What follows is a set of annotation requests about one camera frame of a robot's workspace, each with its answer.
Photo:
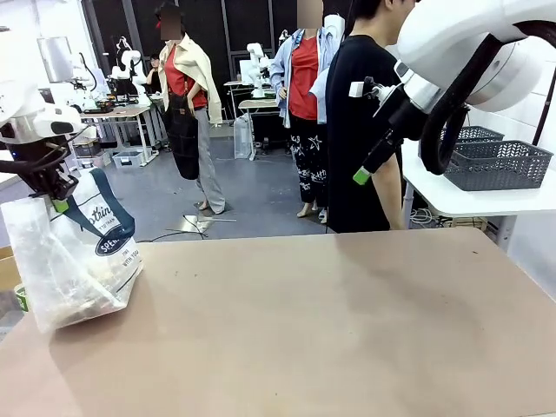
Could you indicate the white side table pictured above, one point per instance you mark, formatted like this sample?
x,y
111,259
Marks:
x,y
478,200

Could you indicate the brown cardboard box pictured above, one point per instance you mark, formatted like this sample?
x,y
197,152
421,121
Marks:
x,y
8,269

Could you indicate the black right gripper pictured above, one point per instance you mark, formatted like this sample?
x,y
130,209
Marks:
x,y
404,115

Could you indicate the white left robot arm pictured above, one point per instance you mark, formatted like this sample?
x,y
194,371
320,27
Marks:
x,y
30,113

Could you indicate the tall clear plastic container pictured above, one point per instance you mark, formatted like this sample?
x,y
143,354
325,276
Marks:
x,y
244,137

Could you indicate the green and white package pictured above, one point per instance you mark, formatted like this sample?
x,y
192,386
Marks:
x,y
21,297

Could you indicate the grey framed wall panel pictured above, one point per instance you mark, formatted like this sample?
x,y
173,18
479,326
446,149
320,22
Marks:
x,y
54,58

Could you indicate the black slanted pole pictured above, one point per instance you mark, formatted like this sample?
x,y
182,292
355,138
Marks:
x,y
545,117

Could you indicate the mannequin with blue shirt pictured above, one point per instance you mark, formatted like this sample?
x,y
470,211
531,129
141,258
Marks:
x,y
304,87

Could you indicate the seated background person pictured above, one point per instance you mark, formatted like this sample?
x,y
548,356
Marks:
x,y
153,76

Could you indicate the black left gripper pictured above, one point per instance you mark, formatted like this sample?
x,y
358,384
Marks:
x,y
45,169

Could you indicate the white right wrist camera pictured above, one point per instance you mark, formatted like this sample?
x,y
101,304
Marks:
x,y
360,89

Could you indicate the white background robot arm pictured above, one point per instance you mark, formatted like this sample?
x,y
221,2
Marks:
x,y
130,69
258,65

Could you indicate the grey plastic lattice basket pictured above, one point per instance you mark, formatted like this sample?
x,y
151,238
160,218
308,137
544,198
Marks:
x,y
473,134
499,167

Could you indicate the shiny metal floor piece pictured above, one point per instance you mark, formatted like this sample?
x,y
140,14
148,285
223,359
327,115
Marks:
x,y
200,222

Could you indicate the wooden top workbench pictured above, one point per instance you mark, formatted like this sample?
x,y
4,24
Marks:
x,y
117,112

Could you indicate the clear plastic storage bin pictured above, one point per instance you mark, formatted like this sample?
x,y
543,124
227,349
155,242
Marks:
x,y
129,158

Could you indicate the mannequin with cream jacket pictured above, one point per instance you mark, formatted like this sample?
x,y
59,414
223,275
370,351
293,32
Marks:
x,y
187,87

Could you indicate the person's right forearm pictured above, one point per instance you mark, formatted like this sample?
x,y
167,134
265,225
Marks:
x,y
388,191

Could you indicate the person in black t-shirt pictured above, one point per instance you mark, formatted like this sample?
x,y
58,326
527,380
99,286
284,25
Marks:
x,y
356,130

